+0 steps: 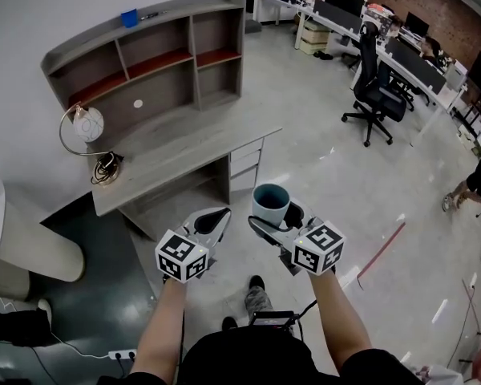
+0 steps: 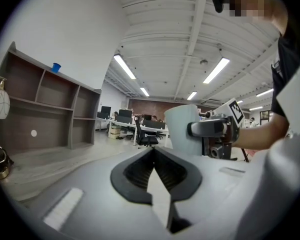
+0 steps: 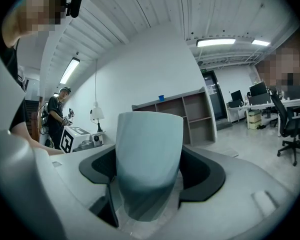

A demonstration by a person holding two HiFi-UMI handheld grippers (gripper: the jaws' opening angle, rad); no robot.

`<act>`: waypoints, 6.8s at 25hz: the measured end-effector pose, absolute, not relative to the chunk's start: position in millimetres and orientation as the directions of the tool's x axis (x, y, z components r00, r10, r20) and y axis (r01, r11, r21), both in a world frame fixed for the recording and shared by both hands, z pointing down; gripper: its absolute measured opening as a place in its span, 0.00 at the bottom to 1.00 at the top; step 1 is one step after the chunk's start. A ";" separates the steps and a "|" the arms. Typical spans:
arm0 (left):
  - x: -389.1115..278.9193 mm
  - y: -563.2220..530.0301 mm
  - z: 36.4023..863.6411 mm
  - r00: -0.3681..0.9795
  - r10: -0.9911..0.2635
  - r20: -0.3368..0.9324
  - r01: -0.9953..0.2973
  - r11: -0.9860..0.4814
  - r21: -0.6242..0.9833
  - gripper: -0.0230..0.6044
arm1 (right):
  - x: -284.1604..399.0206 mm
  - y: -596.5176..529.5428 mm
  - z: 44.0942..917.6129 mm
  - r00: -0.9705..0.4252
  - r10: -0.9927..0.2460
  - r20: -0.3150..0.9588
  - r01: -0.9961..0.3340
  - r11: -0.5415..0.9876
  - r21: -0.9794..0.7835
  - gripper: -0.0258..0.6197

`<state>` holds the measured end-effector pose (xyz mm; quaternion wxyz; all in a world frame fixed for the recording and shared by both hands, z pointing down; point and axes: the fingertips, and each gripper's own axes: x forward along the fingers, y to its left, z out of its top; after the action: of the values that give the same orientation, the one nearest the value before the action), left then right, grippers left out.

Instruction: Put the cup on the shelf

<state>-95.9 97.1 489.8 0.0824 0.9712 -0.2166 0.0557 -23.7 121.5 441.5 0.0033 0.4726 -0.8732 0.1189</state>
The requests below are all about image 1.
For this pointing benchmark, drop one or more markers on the grey wooden shelf unit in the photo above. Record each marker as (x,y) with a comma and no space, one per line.
(156,90)

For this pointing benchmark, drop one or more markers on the blue plastic cup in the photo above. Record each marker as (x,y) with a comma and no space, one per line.
(129,19)

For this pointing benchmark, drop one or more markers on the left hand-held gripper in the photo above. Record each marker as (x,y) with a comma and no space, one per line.
(180,255)

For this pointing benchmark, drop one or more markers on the person's right forearm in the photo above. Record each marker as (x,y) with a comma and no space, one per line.
(336,319)

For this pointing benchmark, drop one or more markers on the long white office desk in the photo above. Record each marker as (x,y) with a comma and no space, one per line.
(385,54)

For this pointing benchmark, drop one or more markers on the black desk divider panel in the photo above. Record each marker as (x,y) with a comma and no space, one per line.
(417,64)
(336,16)

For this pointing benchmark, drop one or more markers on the globe lamp with gold arc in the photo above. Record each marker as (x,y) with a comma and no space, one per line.
(88,124)

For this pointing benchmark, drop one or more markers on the black waist-mounted device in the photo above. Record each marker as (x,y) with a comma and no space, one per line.
(272,319)

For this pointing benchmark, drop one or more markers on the black marker pen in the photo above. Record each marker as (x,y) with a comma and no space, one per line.
(149,14)

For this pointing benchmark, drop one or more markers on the beige upholstered chair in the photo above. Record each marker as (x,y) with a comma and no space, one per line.
(36,243)

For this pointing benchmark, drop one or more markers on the person's black shoe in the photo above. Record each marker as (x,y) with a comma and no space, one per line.
(257,282)
(229,323)

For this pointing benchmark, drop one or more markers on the beige drawer cabinet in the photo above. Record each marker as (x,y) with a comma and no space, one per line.
(314,36)

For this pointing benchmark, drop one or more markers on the black office chair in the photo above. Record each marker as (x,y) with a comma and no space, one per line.
(374,94)

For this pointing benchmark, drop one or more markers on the person's left forearm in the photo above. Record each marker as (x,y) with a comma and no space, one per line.
(164,323)

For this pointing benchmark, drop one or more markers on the white power strip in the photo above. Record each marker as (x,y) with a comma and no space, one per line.
(122,354)

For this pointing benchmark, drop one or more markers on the person's black shirt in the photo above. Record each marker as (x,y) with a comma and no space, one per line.
(244,359)

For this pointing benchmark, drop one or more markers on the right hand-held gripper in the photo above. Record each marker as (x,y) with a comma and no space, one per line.
(318,247)

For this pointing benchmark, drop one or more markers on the pair of black shoes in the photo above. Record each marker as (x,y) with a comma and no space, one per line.
(324,55)

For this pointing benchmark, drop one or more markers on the teal ceramic mug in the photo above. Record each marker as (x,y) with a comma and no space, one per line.
(266,211)

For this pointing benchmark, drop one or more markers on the person's camouflage trouser leg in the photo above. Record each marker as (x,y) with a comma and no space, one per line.
(258,301)

